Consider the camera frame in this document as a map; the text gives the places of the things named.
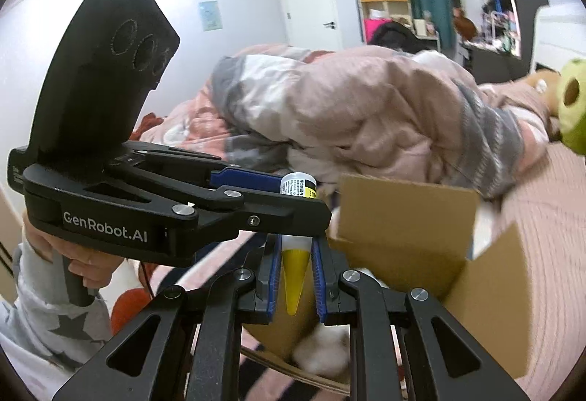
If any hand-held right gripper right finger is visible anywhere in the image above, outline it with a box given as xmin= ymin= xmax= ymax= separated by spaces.
xmin=311 ymin=237 xmax=532 ymax=401

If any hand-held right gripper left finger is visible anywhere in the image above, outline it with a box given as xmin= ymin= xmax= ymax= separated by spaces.
xmin=51 ymin=236 xmax=282 ymax=401

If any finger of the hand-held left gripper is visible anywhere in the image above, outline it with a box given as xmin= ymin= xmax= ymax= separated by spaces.
xmin=85 ymin=181 xmax=333 ymax=246
xmin=107 ymin=141 xmax=285 ymax=196

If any white bottle with yellow cap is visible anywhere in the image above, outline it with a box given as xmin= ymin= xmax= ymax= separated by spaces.
xmin=278 ymin=171 xmax=320 ymax=317

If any white plush keychain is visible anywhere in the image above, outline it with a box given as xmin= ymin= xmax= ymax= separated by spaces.
xmin=293 ymin=323 xmax=351 ymax=376

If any cardboard box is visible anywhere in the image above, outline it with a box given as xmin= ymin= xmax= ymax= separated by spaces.
xmin=240 ymin=173 xmax=538 ymax=388

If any person's left forearm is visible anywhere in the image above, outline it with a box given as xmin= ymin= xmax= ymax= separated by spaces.
xmin=0 ymin=240 xmax=115 ymax=376

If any person's left hand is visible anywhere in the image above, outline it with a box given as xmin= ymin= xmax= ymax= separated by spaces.
xmin=23 ymin=213 xmax=126 ymax=292

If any red patterned cloth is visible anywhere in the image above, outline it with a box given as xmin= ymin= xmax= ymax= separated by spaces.
xmin=130 ymin=112 xmax=166 ymax=140

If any striped plush blanket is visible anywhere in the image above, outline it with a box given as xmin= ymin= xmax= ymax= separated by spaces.
xmin=123 ymin=231 xmax=353 ymax=401

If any pink grey striped comforter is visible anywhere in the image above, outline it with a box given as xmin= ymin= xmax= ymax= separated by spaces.
xmin=169 ymin=44 xmax=555 ymax=200

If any red soft object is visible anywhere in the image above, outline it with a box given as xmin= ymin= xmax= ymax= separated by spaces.
xmin=111 ymin=288 xmax=154 ymax=335

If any white door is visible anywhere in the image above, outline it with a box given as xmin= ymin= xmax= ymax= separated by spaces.
xmin=278 ymin=0 xmax=344 ymax=51

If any pink bag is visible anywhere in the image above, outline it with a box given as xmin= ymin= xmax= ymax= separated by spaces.
xmin=365 ymin=17 xmax=390 ymax=42

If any black backpack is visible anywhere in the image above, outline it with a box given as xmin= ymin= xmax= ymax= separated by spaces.
xmin=368 ymin=22 xmax=426 ymax=56

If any pink ribbed bed sheet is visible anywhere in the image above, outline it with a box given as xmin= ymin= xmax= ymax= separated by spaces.
xmin=471 ymin=144 xmax=586 ymax=401

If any brown animal plush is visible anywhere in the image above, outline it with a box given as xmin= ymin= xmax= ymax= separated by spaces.
xmin=452 ymin=8 xmax=479 ymax=42

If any white desk rack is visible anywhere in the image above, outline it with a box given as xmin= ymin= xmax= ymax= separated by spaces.
xmin=481 ymin=0 xmax=518 ymax=54

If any brown teddy bear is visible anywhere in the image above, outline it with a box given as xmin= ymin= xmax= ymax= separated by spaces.
xmin=522 ymin=69 xmax=566 ymax=113

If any green avocado plush toy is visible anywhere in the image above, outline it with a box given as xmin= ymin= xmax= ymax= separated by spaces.
xmin=556 ymin=58 xmax=586 ymax=154

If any white bed headboard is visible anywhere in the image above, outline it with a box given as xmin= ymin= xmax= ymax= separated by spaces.
xmin=533 ymin=2 xmax=586 ymax=72

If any wall poster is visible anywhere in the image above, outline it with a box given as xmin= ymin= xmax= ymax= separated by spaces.
xmin=198 ymin=0 xmax=219 ymax=33

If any black cable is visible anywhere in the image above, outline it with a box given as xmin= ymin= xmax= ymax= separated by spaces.
xmin=140 ymin=261 xmax=154 ymax=296

